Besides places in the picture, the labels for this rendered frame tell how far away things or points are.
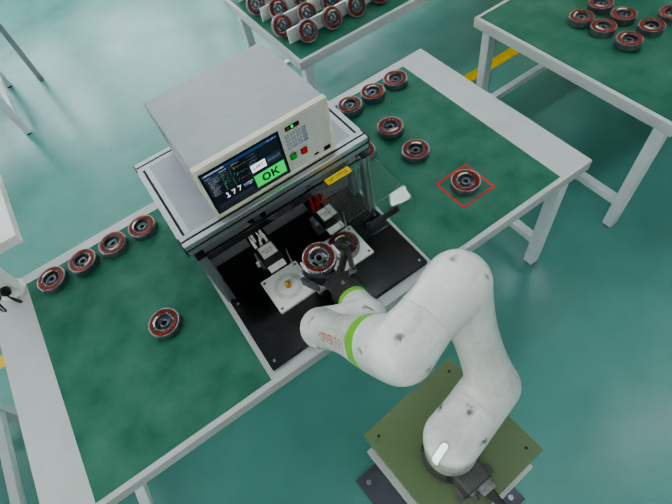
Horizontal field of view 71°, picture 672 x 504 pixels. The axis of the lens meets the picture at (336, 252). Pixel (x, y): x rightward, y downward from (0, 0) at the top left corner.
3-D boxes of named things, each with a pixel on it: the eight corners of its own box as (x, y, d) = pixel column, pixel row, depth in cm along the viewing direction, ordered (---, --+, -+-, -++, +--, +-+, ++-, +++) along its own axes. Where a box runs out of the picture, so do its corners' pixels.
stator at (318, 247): (343, 265, 154) (342, 261, 151) (313, 282, 153) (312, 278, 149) (326, 240, 159) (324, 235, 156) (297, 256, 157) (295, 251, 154)
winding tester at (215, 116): (336, 148, 151) (326, 96, 134) (218, 219, 142) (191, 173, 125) (276, 91, 171) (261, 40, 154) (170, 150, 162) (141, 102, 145)
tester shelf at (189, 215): (370, 146, 155) (368, 136, 151) (189, 257, 141) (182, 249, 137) (301, 84, 178) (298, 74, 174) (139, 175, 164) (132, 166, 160)
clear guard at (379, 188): (416, 207, 147) (416, 195, 142) (354, 248, 142) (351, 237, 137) (355, 151, 164) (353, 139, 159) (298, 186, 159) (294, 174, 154)
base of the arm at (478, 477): (525, 497, 115) (529, 495, 110) (481, 539, 112) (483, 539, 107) (450, 412, 128) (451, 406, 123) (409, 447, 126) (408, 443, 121)
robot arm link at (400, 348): (466, 349, 78) (420, 298, 76) (419, 410, 74) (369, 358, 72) (411, 337, 95) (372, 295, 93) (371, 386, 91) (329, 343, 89)
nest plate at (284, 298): (318, 290, 163) (317, 288, 162) (282, 314, 160) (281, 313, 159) (296, 261, 171) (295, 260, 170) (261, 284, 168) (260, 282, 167)
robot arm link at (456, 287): (535, 390, 114) (504, 247, 79) (497, 444, 109) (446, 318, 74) (488, 363, 123) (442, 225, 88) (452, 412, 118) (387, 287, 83)
